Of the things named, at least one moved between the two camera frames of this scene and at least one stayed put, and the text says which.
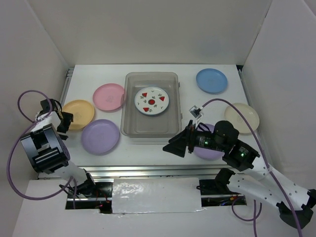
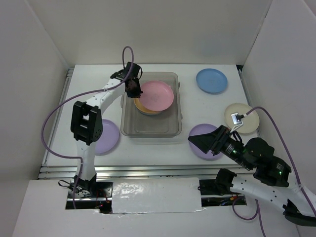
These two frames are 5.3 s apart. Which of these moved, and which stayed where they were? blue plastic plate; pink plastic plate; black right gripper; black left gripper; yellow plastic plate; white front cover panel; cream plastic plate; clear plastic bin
Moved: yellow plastic plate; pink plastic plate; black right gripper; black left gripper
Stayed: clear plastic bin; cream plastic plate; blue plastic plate; white front cover panel
